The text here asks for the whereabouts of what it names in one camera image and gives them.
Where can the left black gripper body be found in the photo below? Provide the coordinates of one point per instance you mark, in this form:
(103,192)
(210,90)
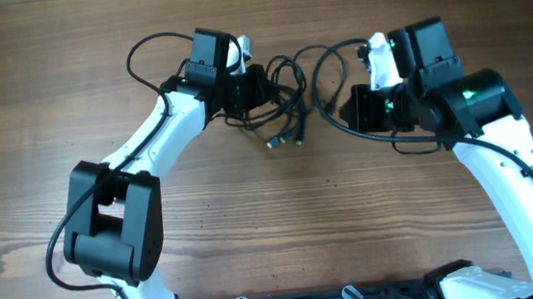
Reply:
(245,91)

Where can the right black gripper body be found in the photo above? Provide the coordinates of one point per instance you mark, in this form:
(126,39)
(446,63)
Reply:
(380,109)

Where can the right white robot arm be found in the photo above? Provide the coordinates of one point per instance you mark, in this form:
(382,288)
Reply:
(417,81)

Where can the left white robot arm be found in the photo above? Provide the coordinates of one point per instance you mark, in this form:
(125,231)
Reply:
(113,228)

